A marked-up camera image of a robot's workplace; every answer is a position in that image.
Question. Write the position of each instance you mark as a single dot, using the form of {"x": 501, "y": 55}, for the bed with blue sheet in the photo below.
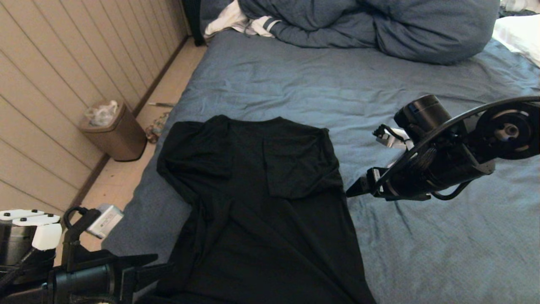
{"x": 422, "y": 261}

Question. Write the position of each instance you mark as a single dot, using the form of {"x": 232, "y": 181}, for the white striped garment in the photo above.
{"x": 228, "y": 21}

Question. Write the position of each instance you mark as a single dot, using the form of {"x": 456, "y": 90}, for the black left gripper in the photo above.
{"x": 80, "y": 285}

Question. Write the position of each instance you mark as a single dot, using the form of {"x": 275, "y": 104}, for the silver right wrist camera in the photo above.
{"x": 392, "y": 139}

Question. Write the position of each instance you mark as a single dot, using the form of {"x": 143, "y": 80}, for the brown trash bin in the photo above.
{"x": 122, "y": 141}

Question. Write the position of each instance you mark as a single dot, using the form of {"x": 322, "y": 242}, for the black printed t-shirt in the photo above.
{"x": 261, "y": 219}

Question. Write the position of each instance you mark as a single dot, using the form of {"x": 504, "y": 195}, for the white crumpled cloth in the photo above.
{"x": 517, "y": 4}

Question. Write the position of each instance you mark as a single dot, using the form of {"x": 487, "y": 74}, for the clear plastic bin bag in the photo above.
{"x": 102, "y": 115}

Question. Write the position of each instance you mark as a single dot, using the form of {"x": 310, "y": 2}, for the blue bunched duvet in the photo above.
{"x": 379, "y": 29}

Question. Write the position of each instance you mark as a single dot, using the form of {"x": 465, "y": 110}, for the black bedside furniture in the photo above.
{"x": 193, "y": 21}

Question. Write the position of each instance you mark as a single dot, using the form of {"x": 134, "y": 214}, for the white pillow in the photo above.
{"x": 521, "y": 36}

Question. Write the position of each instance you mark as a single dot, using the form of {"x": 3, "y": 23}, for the thin dark pen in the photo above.
{"x": 162, "y": 104}

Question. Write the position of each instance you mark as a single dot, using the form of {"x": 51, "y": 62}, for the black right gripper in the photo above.
{"x": 443, "y": 169}

